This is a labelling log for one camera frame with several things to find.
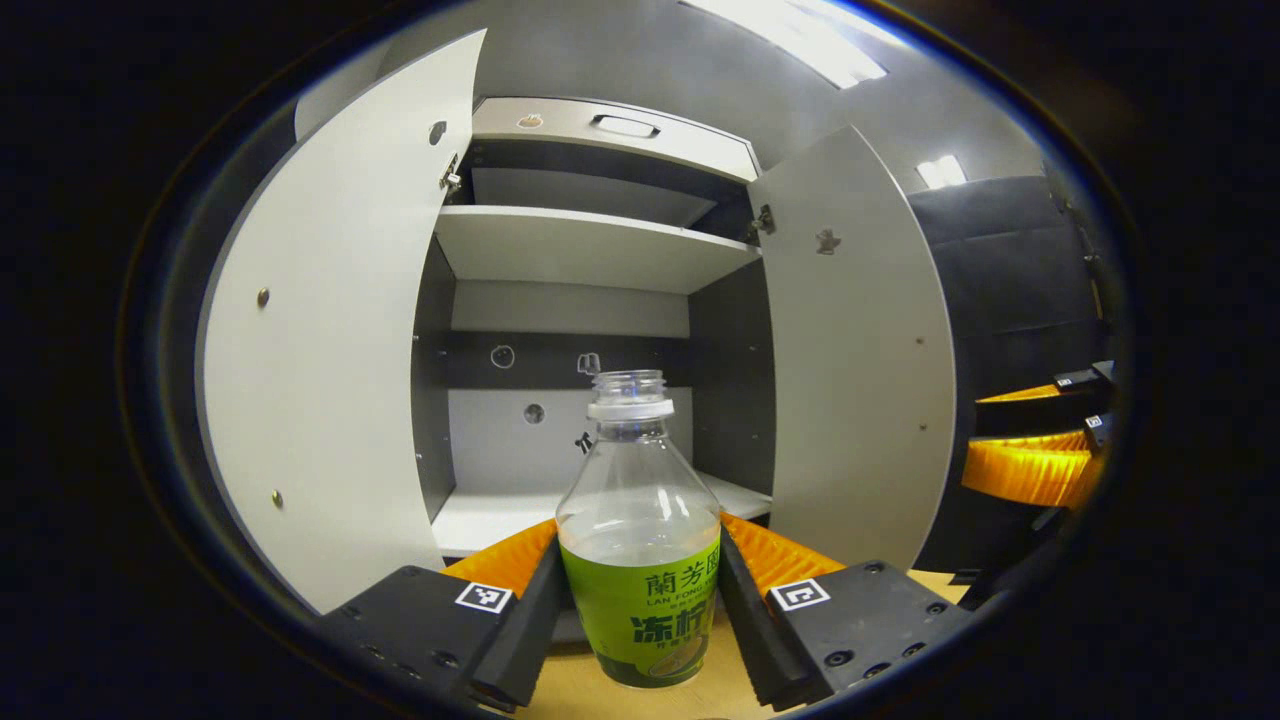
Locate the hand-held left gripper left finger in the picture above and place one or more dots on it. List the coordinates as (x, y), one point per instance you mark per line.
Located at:
(525, 640)

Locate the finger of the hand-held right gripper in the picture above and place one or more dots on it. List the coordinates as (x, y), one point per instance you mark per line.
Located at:
(1040, 418)
(1030, 470)

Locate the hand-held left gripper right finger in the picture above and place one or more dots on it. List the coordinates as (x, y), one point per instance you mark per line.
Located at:
(760, 640)

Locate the clear bottle with green label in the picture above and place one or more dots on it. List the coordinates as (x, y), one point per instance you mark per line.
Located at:
(640, 600)

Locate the white cabinet door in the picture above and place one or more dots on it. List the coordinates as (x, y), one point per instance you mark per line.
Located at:
(340, 350)
(860, 380)

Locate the metal door hinge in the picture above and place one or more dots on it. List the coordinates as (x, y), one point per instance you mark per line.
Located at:
(764, 220)
(451, 178)

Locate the white cabinet shelf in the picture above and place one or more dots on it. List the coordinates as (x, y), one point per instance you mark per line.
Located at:
(580, 250)

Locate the beige cabinet drawer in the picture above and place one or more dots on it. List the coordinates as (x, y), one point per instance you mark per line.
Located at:
(560, 125)

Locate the black backdrop cloth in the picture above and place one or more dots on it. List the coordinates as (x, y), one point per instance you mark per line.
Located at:
(1020, 290)

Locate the small ceiling light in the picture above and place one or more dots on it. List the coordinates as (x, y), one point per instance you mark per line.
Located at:
(941, 171)

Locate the long ceiling light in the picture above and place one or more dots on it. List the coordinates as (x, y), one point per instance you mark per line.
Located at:
(800, 35)

